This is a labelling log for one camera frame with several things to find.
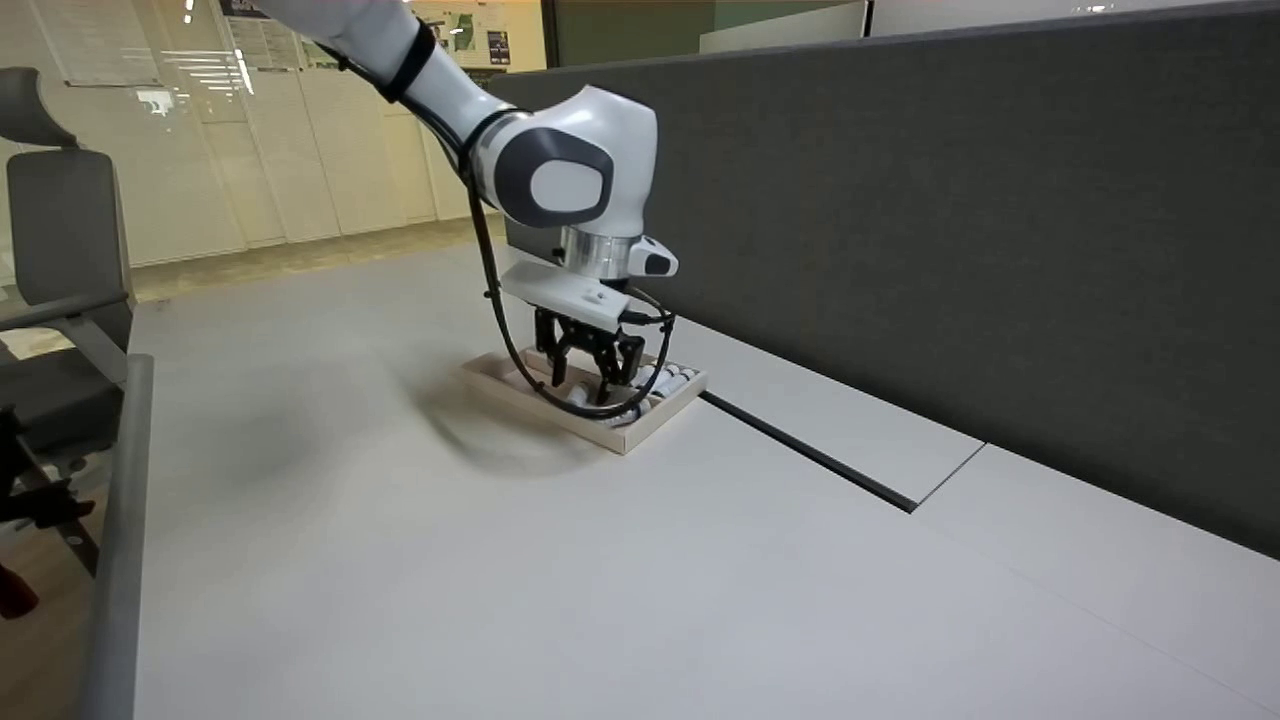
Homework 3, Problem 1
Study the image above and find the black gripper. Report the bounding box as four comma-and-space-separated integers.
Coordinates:
538, 307, 645, 405

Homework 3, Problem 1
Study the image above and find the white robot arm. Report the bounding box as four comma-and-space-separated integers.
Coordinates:
255, 0, 682, 418

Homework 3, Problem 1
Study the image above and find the light wooden tray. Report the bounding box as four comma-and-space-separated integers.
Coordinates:
462, 354, 710, 457

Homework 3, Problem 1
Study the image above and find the grey partition panel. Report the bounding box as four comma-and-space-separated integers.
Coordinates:
465, 6, 1280, 561

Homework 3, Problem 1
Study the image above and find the grey office chair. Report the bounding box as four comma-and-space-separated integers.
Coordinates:
0, 67, 134, 573

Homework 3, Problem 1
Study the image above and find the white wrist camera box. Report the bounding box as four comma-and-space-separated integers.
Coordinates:
502, 260, 630, 333

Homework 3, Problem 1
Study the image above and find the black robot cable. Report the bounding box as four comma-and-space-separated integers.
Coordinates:
453, 133, 682, 429

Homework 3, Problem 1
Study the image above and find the grey table cable flap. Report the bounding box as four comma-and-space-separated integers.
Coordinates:
674, 322, 981, 514

